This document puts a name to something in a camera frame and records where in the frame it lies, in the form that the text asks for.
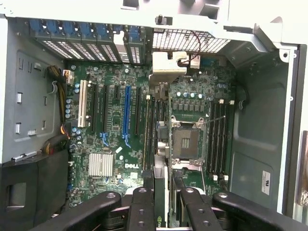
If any white power connector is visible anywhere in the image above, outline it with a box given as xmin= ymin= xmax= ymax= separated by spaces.
xmin=62 ymin=69 xmax=74 ymax=85

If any white expansion slot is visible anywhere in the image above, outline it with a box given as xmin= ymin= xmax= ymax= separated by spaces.
xmin=77 ymin=79 xmax=88 ymax=128

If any long black expansion slot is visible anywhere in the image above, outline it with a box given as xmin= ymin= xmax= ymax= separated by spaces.
xmin=101 ymin=84 xmax=111 ymax=148
xmin=90 ymin=83 xmax=100 ymax=134
xmin=134 ymin=86 xmax=143 ymax=136

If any thin metal locking lever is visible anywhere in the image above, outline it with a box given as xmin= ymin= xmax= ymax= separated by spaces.
xmin=204 ymin=115 xmax=227 ymax=126

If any green Dell motherboard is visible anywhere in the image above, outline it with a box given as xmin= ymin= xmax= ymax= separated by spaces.
xmin=64 ymin=57 xmax=238 ymax=210

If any perforated metal slot cover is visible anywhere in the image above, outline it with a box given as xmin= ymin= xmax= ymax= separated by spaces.
xmin=80 ymin=21 xmax=111 ymax=62
xmin=47 ymin=20 xmax=86 ymax=61
xmin=96 ymin=23 xmax=122 ymax=64
xmin=64 ymin=21 xmax=101 ymax=61
xmin=30 ymin=20 xmax=73 ymax=60
xmin=123 ymin=25 xmax=146 ymax=65

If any blue expansion slot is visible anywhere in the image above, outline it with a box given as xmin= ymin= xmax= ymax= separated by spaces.
xmin=122 ymin=86 xmax=132 ymax=149

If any black and yellow power cable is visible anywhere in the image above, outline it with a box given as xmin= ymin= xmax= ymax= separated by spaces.
xmin=45 ymin=64 xmax=72 ymax=156

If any red and black twisted wire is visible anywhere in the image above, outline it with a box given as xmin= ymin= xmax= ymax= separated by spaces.
xmin=177 ymin=30 xmax=203 ymax=66

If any silver finned chipset heatsink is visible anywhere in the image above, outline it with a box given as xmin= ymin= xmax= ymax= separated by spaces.
xmin=88 ymin=153 xmax=114 ymax=178

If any black plastic shroud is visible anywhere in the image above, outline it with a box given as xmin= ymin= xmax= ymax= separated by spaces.
xmin=0 ymin=149 xmax=70 ymax=231

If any CPU socket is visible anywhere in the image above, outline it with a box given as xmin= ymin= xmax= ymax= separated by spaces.
xmin=171 ymin=116 xmax=207 ymax=166

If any open grey PC case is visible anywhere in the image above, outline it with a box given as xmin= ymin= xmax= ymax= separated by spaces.
xmin=0 ymin=0 xmax=308 ymax=224

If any metal socket cover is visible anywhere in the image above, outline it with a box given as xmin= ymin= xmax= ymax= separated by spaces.
xmin=172 ymin=160 xmax=206 ymax=193

